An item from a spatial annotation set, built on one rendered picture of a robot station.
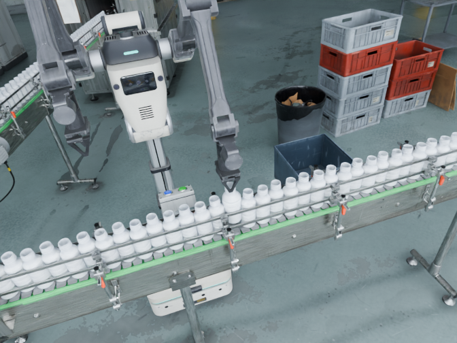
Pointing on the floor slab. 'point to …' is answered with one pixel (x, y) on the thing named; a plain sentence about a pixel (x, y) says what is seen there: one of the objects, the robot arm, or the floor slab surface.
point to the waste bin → (299, 113)
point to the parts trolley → (444, 39)
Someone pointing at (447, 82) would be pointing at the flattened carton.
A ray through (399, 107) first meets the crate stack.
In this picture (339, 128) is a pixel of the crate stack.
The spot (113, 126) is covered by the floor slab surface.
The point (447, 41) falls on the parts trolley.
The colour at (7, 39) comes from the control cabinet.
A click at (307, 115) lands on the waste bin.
